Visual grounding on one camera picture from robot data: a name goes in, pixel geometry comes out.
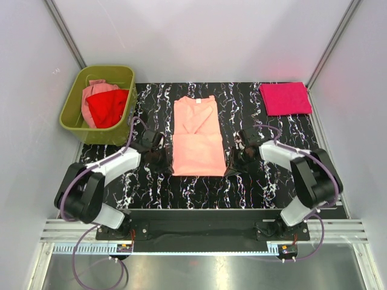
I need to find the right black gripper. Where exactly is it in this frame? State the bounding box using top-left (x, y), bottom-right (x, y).
top-left (225, 146), bottom-right (256, 177)

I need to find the salmon pink t shirt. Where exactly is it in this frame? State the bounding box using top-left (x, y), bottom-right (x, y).
top-left (172, 95), bottom-right (226, 177)

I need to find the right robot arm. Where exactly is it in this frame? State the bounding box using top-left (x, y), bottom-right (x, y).
top-left (224, 125), bottom-right (343, 240)

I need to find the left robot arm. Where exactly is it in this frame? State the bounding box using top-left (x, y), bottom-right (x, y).
top-left (54, 129), bottom-right (173, 239)

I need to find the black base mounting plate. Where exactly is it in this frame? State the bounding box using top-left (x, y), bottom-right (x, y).
top-left (96, 209), bottom-right (310, 254)

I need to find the red t shirt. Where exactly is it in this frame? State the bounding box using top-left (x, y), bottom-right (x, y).
top-left (83, 89), bottom-right (129, 129)

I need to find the olive green plastic bin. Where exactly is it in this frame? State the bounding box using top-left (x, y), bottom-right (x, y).
top-left (59, 65), bottom-right (137, 146)

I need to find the folded magenta t shirt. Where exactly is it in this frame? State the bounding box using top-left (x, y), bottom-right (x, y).
top-left (259, 82), bottom-right (313, 117)

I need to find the dusty pink t shirt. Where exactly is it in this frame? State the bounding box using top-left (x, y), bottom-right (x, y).
top-left (81, 79), bottom-right (120, 129)

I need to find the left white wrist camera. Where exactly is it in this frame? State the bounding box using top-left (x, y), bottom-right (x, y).
top-left (153, 133), bottom-right (165, 150)

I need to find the aluminium frame rail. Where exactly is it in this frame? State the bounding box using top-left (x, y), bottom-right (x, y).
top-left (40, 219), bottom-right (368, 256)

